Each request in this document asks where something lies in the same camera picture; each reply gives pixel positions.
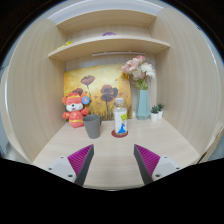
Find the grey textured mug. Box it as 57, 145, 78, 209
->
82, 114, 103, 140

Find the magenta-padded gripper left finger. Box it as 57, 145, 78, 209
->
46, 143, 95, 187

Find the small succulent in white pot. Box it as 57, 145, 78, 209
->
157, 102, 166, 120
149, 104, 160, 123

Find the pink and white flower bouquet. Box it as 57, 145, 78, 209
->
120, 54, 157, 91

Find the red plush mouse toy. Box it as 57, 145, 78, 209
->
61, 92, 91, 129

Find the yellow poppy flower painting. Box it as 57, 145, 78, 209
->
63, 63, 133, 121

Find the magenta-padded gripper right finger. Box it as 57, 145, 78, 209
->
132, 143, 183, 187

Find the clear plastic drink bottle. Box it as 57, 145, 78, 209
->
113, 97, 129, 136

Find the light wood shelf unit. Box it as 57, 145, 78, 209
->
47, 7, 171, 62

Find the teal faceted vase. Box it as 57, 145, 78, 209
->
135, 88, 152, 121

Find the flat round red coaster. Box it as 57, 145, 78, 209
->
110, 128, 130, 139

